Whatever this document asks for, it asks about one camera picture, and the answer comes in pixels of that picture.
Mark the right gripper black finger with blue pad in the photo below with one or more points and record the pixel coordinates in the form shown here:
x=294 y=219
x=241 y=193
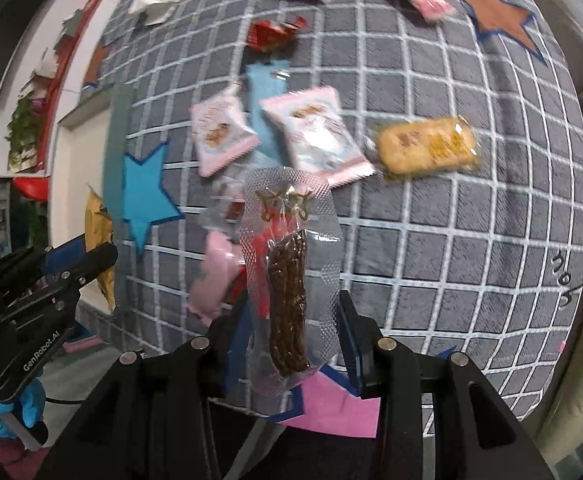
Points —
x=477 y=436
x=157 y=418

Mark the right gripper black genrobot finger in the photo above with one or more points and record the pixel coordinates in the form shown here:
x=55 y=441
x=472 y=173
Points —
x=71 y=261

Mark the clear packet brown meat stick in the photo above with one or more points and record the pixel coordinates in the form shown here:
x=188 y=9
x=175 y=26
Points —
x=304 y=265

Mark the red candy packet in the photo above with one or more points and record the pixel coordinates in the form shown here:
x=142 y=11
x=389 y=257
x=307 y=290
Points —
x=256 y=235

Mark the blue gloved hand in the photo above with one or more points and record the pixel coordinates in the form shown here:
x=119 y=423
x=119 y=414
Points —
x=29 y=408

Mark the white red shelf unit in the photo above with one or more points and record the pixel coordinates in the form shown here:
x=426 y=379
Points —
x=52 y=64

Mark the pink soft packet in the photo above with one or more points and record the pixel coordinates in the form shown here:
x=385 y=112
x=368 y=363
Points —
x=222 y=263

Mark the small pink white snack packet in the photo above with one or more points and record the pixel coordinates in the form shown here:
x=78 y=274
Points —
x=220 y=130

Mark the light blue snack packet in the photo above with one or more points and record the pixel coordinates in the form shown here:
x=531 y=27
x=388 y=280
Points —
x=266 y=82

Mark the large pink white snack packet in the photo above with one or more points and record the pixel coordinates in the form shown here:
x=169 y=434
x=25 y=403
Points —
x=317 y=138

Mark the red crinkled snack packet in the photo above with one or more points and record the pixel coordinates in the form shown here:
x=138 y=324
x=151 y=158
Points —
x=266 y=36

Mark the golden biscuit clear packet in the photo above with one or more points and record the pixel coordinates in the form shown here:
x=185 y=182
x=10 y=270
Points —
x=432 y=146

